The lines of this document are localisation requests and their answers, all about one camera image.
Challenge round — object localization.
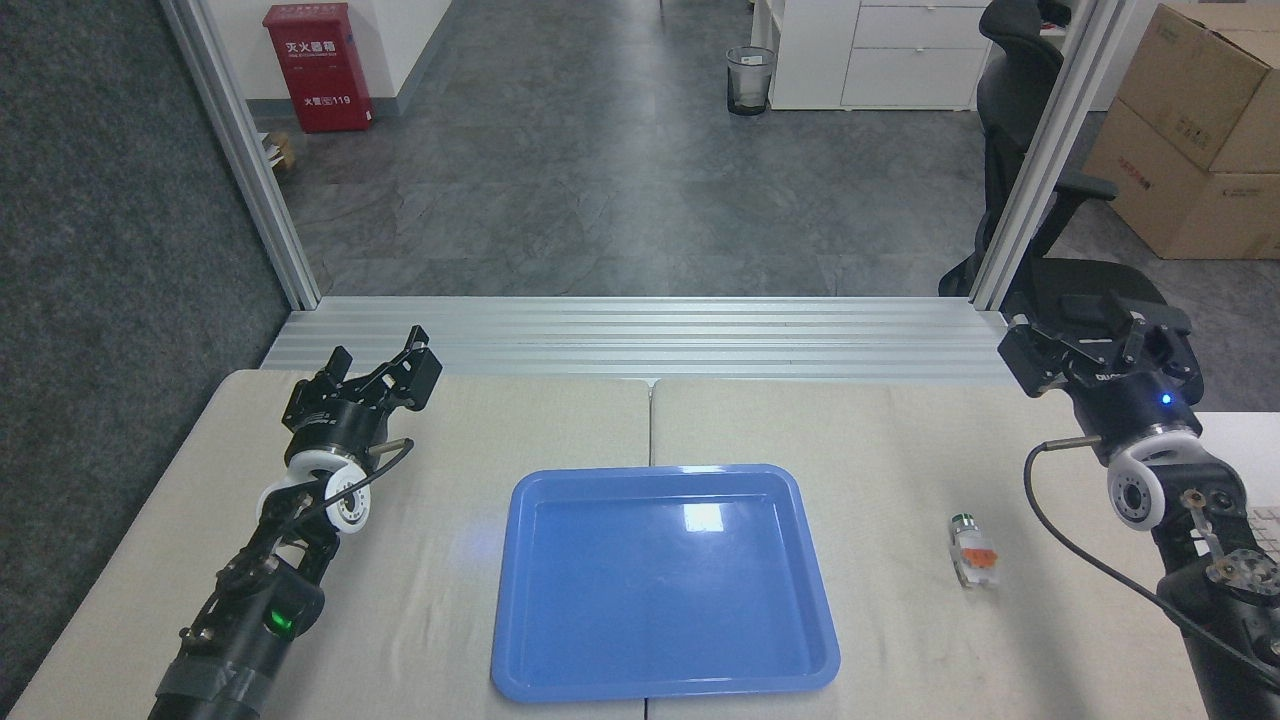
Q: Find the blue plastic tray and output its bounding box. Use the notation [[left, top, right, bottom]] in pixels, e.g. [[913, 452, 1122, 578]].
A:
[[490, 463, 841, 702]]

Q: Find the silver aluminium post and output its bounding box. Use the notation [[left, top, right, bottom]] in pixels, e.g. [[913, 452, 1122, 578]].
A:
[[160, 0, 322, 311], [967, 0, 1142, 312]]

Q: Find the mesh waste bin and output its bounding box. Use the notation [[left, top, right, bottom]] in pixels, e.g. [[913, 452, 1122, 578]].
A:
[[726, 46, 777, 117]]

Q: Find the large tilted cardboard box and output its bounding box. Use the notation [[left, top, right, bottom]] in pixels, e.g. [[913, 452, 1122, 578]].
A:
[[1114, 3, 1280, 176]]

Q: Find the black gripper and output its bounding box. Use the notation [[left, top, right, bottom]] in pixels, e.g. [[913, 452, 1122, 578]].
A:
[[998, 309, 1207, 464], [282, 325, 444, 463]]

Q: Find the black office chair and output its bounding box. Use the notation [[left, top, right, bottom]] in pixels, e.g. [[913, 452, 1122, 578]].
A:
[[938, 0, 1207, 401]]

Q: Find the silver aluminium rail base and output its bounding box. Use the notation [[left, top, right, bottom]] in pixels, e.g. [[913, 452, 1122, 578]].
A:
[[260, 295, 1041, 387]]

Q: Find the red fire extinguisher box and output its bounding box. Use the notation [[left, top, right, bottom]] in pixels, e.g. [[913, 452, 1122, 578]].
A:
[[263, 3, 374, 134]]

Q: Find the white drawer cabinet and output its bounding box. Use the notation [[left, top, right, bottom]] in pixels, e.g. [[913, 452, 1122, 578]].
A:
[[750, 0, 993, 112]]

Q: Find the cardboard box with red print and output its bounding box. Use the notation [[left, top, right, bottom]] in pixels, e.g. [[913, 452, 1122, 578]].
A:
[[1083, 98, 1280, 262]]

